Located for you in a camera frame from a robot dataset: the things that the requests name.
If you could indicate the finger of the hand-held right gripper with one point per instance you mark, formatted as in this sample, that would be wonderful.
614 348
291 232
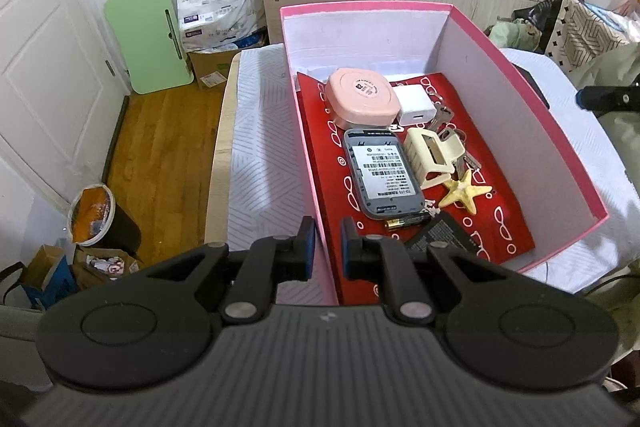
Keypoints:
607 98

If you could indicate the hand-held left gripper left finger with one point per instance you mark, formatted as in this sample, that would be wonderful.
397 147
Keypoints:
306 252

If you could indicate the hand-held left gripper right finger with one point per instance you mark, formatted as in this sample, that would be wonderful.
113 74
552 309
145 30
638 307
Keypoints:
348 252

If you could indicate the grey portable router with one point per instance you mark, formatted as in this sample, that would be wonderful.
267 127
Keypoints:
382 177

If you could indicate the black battery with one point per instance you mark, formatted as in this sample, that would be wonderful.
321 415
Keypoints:
445 233

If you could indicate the pink cardboard box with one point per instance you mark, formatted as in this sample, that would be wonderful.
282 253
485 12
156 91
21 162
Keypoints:
505 72

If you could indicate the cream hair claw clip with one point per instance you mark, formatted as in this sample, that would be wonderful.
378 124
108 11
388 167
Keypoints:
416 147

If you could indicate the yellow starfish hair clip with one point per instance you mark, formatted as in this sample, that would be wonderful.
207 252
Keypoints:
462 194

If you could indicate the white charger cube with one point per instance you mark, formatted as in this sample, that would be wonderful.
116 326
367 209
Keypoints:
412 104

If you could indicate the bunch of silver keys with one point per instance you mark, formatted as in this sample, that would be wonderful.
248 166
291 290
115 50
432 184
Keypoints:
444 112

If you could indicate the olive green cloth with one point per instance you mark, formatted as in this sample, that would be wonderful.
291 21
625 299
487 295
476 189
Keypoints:
617 72

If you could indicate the small cylindrical battery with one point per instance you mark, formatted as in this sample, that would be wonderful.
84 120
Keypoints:
407 221

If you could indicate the black and white patterned bag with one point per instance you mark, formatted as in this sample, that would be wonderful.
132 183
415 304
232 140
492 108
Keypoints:
590 29

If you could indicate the red patterned paper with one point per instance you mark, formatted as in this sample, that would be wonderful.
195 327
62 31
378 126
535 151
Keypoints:
500 227

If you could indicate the pink rounded case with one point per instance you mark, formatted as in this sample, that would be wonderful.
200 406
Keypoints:
362 97

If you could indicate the black trash bin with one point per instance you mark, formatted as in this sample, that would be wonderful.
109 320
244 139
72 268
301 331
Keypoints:
117 229

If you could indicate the brown paper bag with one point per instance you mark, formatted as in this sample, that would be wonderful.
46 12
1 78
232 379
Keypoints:
100 269

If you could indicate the tissue paper pack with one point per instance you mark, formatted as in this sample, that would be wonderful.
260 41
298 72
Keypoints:
220 19

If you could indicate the blue paper bag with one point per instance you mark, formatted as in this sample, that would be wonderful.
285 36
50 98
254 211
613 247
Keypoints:
50 279

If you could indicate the light green board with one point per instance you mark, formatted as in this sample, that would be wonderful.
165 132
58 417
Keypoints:
150 42

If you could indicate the white door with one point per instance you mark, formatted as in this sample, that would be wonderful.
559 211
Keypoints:
45 57

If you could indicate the wooden bed frame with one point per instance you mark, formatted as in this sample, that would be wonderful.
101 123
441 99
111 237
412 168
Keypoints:
220 167

